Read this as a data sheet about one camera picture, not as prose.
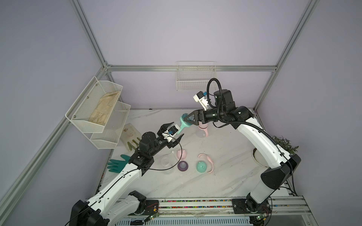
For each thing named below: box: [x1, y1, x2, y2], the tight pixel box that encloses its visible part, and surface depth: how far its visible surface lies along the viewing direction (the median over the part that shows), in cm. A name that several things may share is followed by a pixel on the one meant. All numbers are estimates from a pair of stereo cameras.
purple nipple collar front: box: [177, 160, 189, 172], surface depth 88 cm
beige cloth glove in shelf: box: [88, 90, 121, 126], surface depth 81 cm
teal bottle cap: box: [196, 161, 207, 174], surface depth 86 cm
